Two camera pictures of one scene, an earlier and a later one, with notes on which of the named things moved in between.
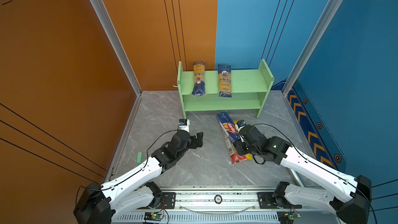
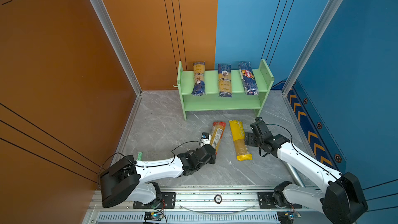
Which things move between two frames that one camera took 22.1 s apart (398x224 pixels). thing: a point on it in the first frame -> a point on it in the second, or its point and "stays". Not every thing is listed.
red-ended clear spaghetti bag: x=235 y=157 -> x=217 y=131
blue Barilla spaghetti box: x=229 y=125 -> x=248 y=78
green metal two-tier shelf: x=248 y=89 stays
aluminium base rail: x=223 y=205 stays
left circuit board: x=153 y=216 stays
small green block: x=139 y=157 stays
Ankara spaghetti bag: x=199 y=86 stays
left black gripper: x=195 y=144 -> x=213 y=159
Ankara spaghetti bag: x=225 y=80 stays
